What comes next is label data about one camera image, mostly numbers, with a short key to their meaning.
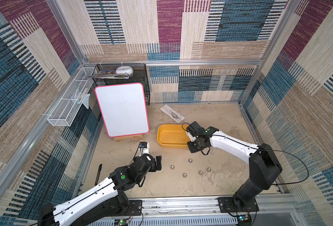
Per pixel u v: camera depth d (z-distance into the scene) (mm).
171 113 1136
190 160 893
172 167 871
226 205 730
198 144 728
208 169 862
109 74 920
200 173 849
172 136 1003
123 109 1797
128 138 959
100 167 877
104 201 485
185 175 848
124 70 893
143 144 660
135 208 734
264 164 454
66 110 921
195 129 695
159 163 681
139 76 1026
